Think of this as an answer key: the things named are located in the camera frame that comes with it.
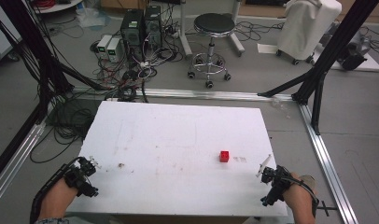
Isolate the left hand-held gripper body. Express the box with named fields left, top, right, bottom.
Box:
left=63, top=156, right=100, bottom=199

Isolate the grey cabinet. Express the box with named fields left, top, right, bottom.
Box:
left=0, top=12, right=23, bottom=63

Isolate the aluminium floor rail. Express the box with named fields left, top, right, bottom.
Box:
left=298, top=103, right=360, bottom=224
left=0, top=102, right=55, bottom=210
left=73, top=87, right=294, bottom=103

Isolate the clear plastic bag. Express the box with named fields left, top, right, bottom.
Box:
left=76, top=3, right=112, bottom=30

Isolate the white power supply unit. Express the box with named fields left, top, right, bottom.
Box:
left=96, top=34, right=113, bottom=61
left=105, top=37, right=122, bottom=63

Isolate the black round stool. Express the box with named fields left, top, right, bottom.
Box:
left=187, top=12, right=237, bottom=90

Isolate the person's right hand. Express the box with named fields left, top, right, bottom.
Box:
left=282, top=172, right=318, bottom=211

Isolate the black floor device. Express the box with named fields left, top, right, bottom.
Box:
left=326, top=22, right=372, bottom=72

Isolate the tangle of floor cables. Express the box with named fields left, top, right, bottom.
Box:
left=28, top=6, right=186, bottom=164

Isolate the person's left hand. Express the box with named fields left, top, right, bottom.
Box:
left=38, top=176, right=80, bottom=220

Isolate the white table leg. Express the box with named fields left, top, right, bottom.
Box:
left=177, top=0, right=194, bottom=58
left=229, top=0, right=246, bottom=58

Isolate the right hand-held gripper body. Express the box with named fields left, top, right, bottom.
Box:
left=260, top=164, right=295, bottom=207

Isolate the white floor board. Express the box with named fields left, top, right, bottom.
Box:
left=312, top=46, right=379, bottom=73

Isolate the black frame strut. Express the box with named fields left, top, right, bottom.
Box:
left=257, top=0, right=379, bottom=136
left=0, top=0, right=111, bottom=188

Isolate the white covered cart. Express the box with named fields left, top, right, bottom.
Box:
left=275, top=0, right=344, bottom=65

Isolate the black computer tower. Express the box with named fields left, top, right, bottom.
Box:
left=143, top=5, right=163, bottom=52
left=119, top=8, right=146, bottom=62

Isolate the white round table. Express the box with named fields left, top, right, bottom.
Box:
left=31, top=0, right=84, bottom=15

